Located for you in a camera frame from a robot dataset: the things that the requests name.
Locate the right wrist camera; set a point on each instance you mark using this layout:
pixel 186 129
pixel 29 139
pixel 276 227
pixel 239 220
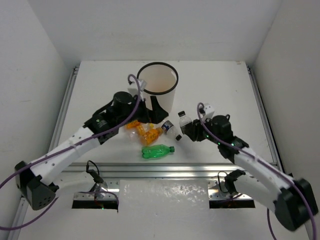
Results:
pixel 206 111

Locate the orange juice bottle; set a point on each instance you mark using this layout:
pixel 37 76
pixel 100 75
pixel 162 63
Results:
pixel 132 124
pixel 151 136

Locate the white bin with black rim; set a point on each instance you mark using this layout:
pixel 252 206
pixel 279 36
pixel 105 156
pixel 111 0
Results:
pixel 161 81

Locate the orange juice bottle left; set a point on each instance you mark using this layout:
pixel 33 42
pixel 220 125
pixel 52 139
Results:
pixel 132 124

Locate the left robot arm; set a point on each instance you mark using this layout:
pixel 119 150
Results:
pixel 39 183

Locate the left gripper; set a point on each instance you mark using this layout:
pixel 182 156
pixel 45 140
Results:
pixel 146 113

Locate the orange juice bottle middle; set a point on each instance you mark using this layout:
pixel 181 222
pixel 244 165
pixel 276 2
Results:
pixel 151 136

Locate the clear bottle blue label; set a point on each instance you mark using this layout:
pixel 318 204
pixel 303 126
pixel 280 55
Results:
pixel 170 130

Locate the aluminium side rail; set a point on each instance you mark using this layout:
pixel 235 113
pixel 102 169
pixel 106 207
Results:
pixel 277 161
pixel 63 109

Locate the left aluminium side rail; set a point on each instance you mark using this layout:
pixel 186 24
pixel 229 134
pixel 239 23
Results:
pixel 63 109

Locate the aluminium front rail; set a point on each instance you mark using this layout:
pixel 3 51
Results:
pixel 154 170

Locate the right aluminium side rail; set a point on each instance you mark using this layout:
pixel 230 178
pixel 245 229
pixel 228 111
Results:
pixel 277 161

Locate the clear bottle yellow cap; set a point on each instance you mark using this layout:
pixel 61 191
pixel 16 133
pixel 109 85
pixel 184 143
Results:
pixel 134 134

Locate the green plastic bottle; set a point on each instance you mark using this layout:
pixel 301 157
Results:
pixel 156 151

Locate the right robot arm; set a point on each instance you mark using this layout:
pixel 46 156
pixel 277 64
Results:
pixel 292 201

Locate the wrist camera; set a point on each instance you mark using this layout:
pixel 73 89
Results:
pixel 137 87
pixel 206 111

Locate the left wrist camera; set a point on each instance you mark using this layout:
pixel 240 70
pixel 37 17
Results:
pixel 137 87

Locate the clear bottle black label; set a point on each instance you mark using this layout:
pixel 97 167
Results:
pixel 185 123

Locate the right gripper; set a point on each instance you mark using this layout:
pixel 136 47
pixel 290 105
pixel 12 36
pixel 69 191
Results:
pixel 197 133

